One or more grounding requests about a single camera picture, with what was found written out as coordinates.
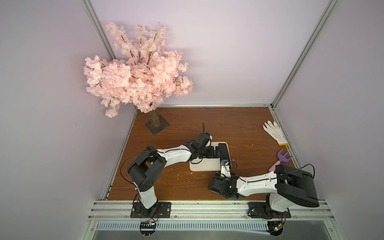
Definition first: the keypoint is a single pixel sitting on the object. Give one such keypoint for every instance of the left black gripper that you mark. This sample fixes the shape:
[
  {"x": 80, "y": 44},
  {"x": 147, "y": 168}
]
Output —
[{"x": 211, "y": 155}]

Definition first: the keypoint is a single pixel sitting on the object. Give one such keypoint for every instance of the black kitchen knife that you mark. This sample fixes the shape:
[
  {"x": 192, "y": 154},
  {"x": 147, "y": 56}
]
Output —
[{"x": 224, "y": 155}]

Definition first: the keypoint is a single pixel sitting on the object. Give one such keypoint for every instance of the cream cutting board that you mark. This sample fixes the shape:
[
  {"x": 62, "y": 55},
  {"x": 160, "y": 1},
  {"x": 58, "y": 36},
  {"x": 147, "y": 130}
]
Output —
[{"x": 206, "y": 165}]

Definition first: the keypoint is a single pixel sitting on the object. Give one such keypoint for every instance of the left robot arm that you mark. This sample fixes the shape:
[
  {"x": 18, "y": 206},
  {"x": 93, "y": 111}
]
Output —
[{"x": 146, "y": 169}]

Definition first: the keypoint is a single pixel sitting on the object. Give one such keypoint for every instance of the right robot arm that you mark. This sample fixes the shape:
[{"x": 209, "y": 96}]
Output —
[{"x": 285, "y": 187}]

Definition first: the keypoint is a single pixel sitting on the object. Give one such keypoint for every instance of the right electronics board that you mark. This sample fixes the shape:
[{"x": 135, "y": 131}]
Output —
[{"x": 275, "y": 228}]

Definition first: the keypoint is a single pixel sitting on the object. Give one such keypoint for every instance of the electronics board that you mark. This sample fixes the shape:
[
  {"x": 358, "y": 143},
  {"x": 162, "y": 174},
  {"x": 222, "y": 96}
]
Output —
[
  {"x": 275, "y": 228},
  {"x": 147, "y": 228}
]

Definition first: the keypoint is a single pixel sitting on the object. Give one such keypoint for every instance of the left electronics board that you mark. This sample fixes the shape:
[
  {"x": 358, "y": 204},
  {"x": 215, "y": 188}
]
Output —
[{"x": 147, "y": 228}]

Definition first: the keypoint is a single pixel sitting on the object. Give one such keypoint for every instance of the dark square tree base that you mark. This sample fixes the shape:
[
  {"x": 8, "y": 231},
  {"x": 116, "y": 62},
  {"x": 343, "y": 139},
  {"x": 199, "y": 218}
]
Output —
[{"x": 157, "y": 124}]

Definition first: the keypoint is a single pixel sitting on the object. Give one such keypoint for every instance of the purple toy fork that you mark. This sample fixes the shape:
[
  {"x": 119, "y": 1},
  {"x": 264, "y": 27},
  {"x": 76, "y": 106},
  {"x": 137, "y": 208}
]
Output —
[{"x": 283, "y": 157}]

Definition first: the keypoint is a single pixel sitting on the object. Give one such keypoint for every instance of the white work glove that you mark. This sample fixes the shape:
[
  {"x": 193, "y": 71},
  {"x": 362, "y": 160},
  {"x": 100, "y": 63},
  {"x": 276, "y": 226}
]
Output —
[{"x": 274, "y": 130}]

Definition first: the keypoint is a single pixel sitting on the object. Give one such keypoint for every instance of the pink cherry blossom tree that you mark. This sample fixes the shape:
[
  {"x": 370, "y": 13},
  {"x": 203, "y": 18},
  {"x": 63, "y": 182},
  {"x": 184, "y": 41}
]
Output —
[{"x": 150, "y": 75}]

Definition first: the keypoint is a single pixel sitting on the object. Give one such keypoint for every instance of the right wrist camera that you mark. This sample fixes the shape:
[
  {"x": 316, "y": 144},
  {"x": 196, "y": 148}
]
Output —
[{"x": 228, "y": 173}]

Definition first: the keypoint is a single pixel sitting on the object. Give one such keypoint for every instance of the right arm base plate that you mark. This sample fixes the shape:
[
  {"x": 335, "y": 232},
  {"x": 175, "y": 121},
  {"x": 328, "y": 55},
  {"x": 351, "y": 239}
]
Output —
[{"x": 261, "y": 210}]

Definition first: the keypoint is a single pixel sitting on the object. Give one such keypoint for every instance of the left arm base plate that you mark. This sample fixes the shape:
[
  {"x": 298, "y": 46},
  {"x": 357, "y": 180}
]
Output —
[{"x": 158, "y": 210}]

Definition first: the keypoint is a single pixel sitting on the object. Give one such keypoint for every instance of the aluminium front rail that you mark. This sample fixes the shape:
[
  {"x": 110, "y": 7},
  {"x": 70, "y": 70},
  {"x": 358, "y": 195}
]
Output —
[{"x": 205, "y": 210}]

